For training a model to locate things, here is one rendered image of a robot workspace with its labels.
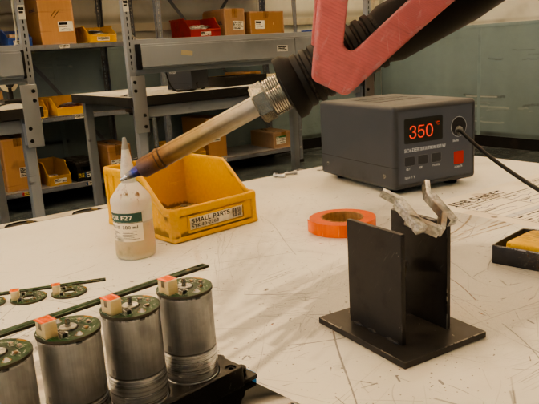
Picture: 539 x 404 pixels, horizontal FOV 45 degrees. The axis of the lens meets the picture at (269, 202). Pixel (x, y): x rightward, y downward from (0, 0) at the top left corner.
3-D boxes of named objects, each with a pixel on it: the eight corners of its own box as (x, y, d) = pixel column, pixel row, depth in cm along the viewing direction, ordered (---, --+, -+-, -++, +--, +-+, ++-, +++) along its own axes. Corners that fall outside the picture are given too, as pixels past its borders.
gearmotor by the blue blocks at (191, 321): (231, 386, 30) (222, 282, 29) (188, 408, 29) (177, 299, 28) (198, 370, 32) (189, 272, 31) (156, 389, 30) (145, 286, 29)
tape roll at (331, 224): (351, 216, 63) (351, 204, 63) (389, 230, 58) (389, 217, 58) (297, 228, 61) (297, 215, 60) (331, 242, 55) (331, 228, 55)
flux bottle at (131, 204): (111, 253, 56) (97, 138, 54) (147, 245, 58) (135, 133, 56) (124, 263, 53) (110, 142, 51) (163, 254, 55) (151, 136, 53)
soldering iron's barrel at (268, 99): (145, 191, 25) (293, 111, 24) (124, 155, 25) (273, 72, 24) (153, 183, 26) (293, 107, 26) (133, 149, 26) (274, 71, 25)
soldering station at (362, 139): (476, 182, 75) (477, 97, 73) (395, 197, 70) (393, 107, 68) (395, 164, 88) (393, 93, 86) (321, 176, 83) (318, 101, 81)
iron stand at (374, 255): (374, 410, 36) (451, 305, 30) (298, 290, 41) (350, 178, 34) (451, 377, 39) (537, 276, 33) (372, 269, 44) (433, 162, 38)
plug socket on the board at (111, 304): (127, 311, 27) (126, 296, 27) (109, 317, 26) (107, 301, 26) (118, 306, 27) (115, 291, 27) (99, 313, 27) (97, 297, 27)
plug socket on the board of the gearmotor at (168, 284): (183, 291, 29) (181, 276, 29) (167, 296, 28) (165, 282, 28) (172, 287, 29) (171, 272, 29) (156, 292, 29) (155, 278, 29)
